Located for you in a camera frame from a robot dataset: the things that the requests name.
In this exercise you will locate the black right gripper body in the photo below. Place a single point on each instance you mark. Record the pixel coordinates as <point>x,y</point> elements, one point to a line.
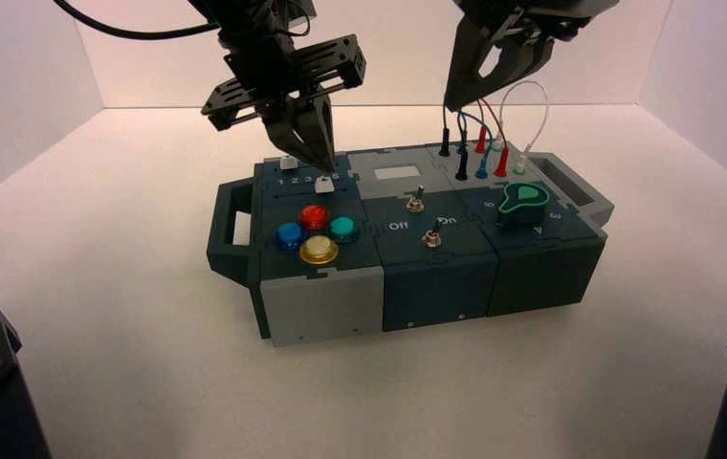
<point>541,13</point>

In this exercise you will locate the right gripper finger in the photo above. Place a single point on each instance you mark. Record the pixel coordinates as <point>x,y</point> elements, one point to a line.
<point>465,57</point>
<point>525,57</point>

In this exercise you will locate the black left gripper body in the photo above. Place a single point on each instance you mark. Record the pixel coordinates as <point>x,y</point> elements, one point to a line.
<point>275,76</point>

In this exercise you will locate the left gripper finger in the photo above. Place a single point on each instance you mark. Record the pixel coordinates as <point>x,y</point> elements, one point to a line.
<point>297,142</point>
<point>324,133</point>

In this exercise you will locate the white slider knob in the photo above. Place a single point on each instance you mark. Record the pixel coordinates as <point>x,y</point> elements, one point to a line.
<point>287,163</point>
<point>323,185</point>

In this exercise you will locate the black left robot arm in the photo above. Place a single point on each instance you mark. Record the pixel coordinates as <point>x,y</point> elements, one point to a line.
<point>249,13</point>

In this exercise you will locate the red push button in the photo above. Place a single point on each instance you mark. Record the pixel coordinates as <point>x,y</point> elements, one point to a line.
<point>313,216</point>

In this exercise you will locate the pale display window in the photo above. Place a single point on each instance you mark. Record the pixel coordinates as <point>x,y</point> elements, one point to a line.
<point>395,172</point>

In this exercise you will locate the blue push button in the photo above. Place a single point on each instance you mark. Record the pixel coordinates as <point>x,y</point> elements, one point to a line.
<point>288,236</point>

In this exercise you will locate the green push button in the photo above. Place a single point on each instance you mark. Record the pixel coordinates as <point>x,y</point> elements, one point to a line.
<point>342,229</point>

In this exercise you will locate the yellow push button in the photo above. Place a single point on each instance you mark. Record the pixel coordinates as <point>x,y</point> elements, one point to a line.
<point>318,249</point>

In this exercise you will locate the green rotary knob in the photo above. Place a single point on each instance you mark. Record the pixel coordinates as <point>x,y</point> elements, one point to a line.
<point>520,204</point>

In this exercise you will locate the dark blue grey control box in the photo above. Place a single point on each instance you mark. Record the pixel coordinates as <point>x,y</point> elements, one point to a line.
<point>433,279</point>

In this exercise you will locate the metal toggle switch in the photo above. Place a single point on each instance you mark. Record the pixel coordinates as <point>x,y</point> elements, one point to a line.
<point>430,238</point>
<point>413,203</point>

